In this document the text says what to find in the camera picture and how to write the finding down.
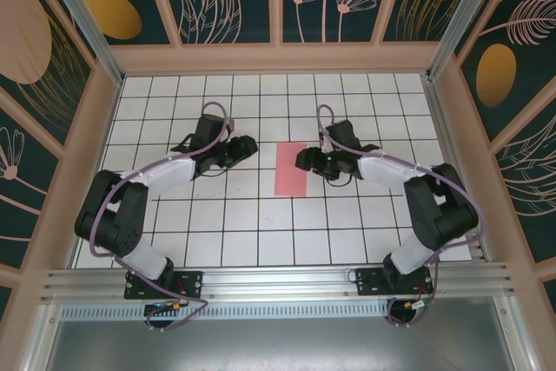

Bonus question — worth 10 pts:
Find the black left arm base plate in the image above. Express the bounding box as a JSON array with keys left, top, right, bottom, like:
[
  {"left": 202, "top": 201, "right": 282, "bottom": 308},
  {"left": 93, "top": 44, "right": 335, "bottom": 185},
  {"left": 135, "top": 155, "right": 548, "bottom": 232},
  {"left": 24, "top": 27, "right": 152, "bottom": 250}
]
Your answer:
[{"left": 124, "top": 269, "right": 204, "bottom": 301}]

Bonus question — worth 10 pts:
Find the pink square paper sheet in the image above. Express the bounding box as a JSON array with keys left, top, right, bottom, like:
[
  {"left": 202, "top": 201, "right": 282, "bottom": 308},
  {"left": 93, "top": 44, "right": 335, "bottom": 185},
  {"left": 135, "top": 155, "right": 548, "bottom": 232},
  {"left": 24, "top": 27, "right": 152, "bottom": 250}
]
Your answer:
[{"left": 274, "top": 142, "right": 310, "bottom": 196}]

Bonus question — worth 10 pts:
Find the aluminium side rail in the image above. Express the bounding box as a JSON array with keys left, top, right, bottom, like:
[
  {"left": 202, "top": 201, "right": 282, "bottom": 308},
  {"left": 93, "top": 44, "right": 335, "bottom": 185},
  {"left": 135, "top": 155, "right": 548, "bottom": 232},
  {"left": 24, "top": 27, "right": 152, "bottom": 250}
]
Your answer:
[{"left": 421, "top": 74, "right": 490, "bottom": 262}]

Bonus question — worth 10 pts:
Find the aluminium corner post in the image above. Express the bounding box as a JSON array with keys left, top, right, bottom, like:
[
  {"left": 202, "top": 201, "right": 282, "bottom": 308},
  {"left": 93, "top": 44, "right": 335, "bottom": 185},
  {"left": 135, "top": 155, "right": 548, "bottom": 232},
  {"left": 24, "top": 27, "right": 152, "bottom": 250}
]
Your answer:
[
  {"left": 425, "top": 0, "right": 520, "bottom": 83},
  {"left": 34, "top": 0, "right": 125, "bottom": 86}
]

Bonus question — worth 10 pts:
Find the slotted grey cable duct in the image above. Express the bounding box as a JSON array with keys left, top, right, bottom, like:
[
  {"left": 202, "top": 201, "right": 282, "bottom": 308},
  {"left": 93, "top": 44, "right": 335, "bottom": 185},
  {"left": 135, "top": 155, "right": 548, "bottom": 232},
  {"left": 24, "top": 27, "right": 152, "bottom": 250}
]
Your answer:
[{"left": 60, "top": 304, "right": 392, "bottom": 321}]

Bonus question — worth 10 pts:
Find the grey metal sheet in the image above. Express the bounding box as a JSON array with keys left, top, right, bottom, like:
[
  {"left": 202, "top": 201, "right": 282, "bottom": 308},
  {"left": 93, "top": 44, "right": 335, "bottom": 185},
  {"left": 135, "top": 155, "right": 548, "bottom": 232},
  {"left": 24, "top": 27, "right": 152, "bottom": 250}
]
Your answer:
[{"left": 25, "top": 316, "right": 534, "bottom": 371}]

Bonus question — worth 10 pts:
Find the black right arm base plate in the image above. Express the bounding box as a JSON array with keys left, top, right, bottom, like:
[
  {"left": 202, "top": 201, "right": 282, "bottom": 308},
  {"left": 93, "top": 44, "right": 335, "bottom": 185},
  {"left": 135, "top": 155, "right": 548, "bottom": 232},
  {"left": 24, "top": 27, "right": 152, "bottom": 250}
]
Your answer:
[{"left": 354, "top": 267, "right": 435, "bottom": 298}]

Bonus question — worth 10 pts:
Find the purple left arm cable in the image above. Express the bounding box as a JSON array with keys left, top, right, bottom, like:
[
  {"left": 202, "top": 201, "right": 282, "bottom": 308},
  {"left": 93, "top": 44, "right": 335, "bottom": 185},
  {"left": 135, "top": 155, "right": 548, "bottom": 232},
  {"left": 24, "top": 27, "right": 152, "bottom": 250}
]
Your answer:
[{"left": 89, "top": 102, "right": 233, "bottom": 333}]

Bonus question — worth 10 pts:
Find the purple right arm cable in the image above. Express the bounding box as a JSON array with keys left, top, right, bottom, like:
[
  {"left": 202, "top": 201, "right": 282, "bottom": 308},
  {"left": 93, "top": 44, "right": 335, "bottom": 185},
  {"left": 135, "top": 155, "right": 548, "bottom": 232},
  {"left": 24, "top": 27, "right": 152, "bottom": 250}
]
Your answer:
[{"left": 316, "top": 103, "right": 487, "bottom": 329}]

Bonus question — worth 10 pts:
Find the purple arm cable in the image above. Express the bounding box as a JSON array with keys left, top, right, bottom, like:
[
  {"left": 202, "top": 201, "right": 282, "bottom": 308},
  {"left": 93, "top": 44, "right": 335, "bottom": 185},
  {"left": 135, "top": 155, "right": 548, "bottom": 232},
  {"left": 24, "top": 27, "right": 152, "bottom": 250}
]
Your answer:
[
  {"left": 316, "top": 103, "right": 487, "bottom": 329},
  {"left": 89, "top": 102, "right": 233, "bottom": 333}
]

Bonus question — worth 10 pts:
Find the aluminium slotted base rail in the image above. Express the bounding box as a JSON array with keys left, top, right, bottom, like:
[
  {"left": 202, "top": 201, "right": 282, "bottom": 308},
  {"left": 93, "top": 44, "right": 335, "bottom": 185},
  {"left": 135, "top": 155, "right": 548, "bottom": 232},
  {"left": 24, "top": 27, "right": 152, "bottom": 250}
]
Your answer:
[{"left": 41, "top": 260, "right": 519, "bottom": 303}]

